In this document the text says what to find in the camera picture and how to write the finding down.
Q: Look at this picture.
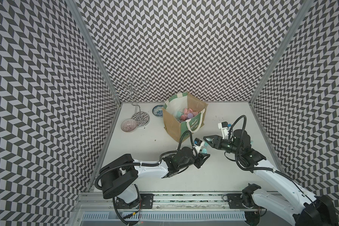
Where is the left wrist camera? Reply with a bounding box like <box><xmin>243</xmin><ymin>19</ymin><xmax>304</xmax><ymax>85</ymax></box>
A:
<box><xmin>193</xmin><ymin>138</ymin><xmax>204</xmax><ymax>153</ymax></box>

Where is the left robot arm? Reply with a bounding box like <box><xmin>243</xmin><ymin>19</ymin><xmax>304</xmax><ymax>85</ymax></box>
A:
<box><xmin>94</xmin><ymin>131</ymin><xmax>210</xmax><ymax>209</ymax></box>

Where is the green canvas Christmas bag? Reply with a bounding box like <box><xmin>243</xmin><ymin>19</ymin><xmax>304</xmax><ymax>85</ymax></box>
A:
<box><xmin>163</xmin><ymin>92</ymin><xmax>208</xmax><ymax>142</ymax></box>

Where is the pink hourglass front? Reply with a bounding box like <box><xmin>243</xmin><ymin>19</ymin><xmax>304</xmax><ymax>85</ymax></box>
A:
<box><xmin>181</xmin><ymin>108</ymin><xmax>199</xmax><ymax>121</ymax></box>

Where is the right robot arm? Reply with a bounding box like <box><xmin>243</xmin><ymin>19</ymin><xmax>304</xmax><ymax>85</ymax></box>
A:
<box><xmin>203</xmin><ymin>115</ymin><xmax>339</xmax><ymax>226</ymax></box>

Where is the green hourglass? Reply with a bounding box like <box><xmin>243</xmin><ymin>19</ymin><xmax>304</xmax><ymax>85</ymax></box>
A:
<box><xmin>174</xmin><ymin>111</ymin><xmax>183</xmax><ymax>120</ymax></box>
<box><xmin>201</xmin><ymin>142</ymin><xmax>209</xmax><ymax>154</ymax></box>

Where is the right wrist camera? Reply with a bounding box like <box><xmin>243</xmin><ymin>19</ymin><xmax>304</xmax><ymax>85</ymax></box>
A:
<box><xmin>218</xmin><ymin>121</ymin><xmax>232</xmax><ymax>139</ymax></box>

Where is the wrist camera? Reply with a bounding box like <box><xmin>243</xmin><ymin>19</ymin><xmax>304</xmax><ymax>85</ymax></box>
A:
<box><xmin>193</xmin><ymin>138</ymin><xmax>204</xmax><ymax>153</ymax></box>
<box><xmin>218</xmin><ymin>121</ymin><xmax>232</xmax><ymax>139</ymax></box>

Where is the blue white ceramic bowl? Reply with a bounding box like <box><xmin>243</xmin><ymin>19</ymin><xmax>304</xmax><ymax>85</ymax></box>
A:
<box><xmin>152</xmin><ymin>105</ymin><xmax>164</xmax><ymax>118</ymax></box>

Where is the purple hourglass small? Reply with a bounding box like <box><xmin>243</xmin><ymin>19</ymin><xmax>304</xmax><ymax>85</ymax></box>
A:
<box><xmin>187</xmin><ymin>113</ymin><xmax>194</xmax><ymax>119</ymax></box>

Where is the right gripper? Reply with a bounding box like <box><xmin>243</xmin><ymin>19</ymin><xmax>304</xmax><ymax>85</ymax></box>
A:
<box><xmin>203</xmin><ymin>135</ymin><xmax>241</xmax><ymax>155</ymax></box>

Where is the metal base rail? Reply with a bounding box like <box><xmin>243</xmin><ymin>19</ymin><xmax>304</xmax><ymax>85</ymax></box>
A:
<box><xmin>73</xmin><ymin>192</ymin><xmax>311</xmax><ymax>212</ymax></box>

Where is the pink glass bowl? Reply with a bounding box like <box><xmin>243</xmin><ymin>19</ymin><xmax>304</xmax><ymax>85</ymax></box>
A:
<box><xmin>121</xmin><ymin>119</ymin><xmax>137</xmax><ymax>133</ymax></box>

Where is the silver wire stand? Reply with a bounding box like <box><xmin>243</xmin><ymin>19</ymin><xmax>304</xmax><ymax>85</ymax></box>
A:
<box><xmin>113</xmin><ymin>77</ymin><xmax>150</xmax><ymax>128</ymax></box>

